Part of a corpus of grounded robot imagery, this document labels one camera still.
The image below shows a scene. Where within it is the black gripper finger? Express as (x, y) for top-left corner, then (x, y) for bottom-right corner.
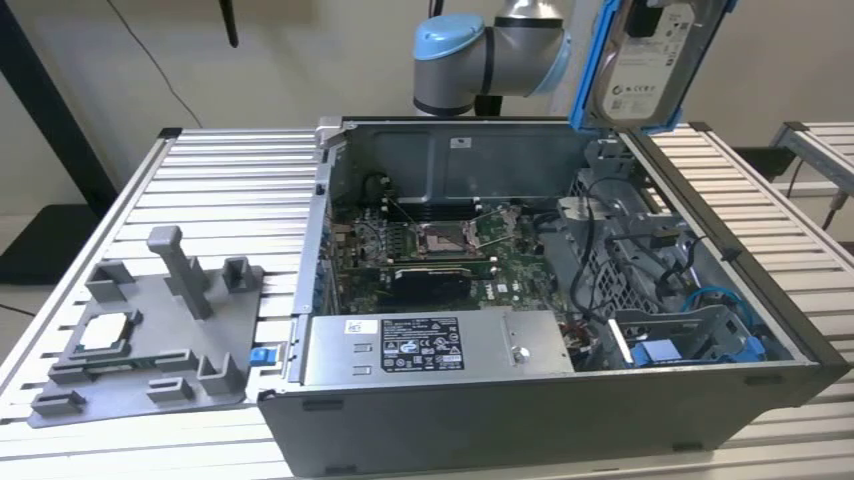
(629, 2), (665, 38)

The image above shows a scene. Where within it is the hard disk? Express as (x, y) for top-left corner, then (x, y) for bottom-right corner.
(570, 0), (740, 136)

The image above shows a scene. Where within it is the grey metal disk bay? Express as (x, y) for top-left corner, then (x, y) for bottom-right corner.
(603, 303), (766, 369)

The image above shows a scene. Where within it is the black box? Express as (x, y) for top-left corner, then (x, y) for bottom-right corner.
(733, 145), (796, 184)

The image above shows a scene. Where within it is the metal slat side table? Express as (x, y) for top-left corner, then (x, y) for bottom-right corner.
(770, 120), (854, 194)

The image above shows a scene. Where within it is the metal socket cover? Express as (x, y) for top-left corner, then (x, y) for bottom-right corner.
(470, 206), (522, 246)

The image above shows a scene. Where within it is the black RAM slot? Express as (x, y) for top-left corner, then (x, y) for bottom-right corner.
(385, 254), (499, 269)
(383, 195), (483, 211)

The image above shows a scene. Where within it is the CPU socket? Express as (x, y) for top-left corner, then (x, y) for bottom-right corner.
(417, 219), (479, 261)

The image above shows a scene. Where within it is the green motherboard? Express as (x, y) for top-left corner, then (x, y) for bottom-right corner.
(330, 199), (569, 316)

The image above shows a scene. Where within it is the black graphics card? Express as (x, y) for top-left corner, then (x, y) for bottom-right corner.
(390, 267), (473, 305)

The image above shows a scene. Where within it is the black antenna rod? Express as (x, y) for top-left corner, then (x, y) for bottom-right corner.
(219, 0), (242, 49)

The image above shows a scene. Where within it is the silver power supply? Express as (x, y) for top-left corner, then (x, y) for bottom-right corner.
(299, 308), (577, 389)

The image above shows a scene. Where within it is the open black PC case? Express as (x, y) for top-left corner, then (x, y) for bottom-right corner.
(257, 115), (853, 479)

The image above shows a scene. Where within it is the grey parts rack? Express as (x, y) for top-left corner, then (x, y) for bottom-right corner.
(26, 224), (269, 429)

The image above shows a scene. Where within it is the silver CPU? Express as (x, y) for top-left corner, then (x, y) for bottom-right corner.
(76, 314), (136, 352)

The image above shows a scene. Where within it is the green RAM stick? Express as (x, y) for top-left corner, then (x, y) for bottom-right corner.
(72, 352), (190, 370)

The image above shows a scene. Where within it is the black wire with connector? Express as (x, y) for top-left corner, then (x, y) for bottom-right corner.
(654, 230), (713, 301)

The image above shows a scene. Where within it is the blue wire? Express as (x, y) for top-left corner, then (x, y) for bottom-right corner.
(686, 284), (760, 341)

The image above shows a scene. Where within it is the blue plastic bracket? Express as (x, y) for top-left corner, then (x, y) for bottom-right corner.
(630, 341), (693, 365)

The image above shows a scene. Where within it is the thin black wall wire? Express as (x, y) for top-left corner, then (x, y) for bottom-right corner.
(106, 0), (206, 129)

